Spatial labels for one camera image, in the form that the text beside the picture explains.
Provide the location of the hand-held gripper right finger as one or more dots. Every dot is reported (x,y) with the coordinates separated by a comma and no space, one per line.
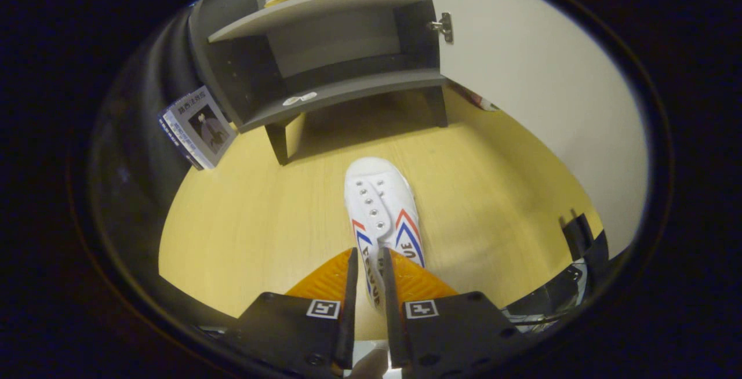
(452,332)

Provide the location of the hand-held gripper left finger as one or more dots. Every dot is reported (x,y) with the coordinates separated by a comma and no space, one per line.
(290,332)

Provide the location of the grey shoe cabinet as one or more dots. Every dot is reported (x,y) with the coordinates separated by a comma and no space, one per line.
(348,86)

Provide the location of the white shoe cabinet door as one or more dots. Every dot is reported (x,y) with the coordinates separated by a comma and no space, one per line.
(533,77)

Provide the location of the metal cabinet door hinge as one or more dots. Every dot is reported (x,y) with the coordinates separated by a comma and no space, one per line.
(444,26)

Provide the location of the book with grey cover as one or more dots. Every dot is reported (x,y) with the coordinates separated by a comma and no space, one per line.
(206,127)

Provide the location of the book with blue spine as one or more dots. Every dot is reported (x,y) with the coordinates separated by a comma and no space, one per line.
(173,135)

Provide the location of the red and white object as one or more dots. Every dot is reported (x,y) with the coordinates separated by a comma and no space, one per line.
(478,99)

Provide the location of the black backdrop cloth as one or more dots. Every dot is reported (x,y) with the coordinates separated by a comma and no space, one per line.
(133,135)

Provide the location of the black bracket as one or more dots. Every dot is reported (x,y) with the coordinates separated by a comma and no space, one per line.
(582,237)

